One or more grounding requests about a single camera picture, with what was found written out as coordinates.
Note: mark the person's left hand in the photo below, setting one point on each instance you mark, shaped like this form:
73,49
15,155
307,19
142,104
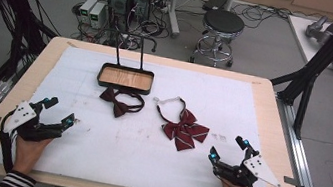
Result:
28,154

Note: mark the black power adapter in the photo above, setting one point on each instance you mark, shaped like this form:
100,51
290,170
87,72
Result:
215,2

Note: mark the white foam mat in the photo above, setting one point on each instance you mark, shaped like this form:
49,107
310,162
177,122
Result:
130,158

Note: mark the black round stool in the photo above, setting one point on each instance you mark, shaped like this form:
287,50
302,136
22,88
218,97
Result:
223,22

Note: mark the white floor board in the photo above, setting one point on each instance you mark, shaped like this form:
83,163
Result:
301,37

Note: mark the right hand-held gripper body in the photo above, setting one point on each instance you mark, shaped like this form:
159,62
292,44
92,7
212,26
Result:
239,174

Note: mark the white table leg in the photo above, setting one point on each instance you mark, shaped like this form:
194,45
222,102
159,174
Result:
174,7

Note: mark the white power supply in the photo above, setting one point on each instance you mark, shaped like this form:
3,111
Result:
97,15
87,8

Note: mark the black tray with wooden bottom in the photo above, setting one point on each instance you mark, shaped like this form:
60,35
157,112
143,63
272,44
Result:
124,78

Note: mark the wooden table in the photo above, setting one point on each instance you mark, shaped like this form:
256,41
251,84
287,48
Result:
264,115

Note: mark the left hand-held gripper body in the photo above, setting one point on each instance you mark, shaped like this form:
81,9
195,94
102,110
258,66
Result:
26,127

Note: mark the striped red bow tie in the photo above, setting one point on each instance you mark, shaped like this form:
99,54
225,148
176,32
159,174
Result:
185,131

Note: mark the dark red bow tie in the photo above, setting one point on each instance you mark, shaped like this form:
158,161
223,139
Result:
120,108

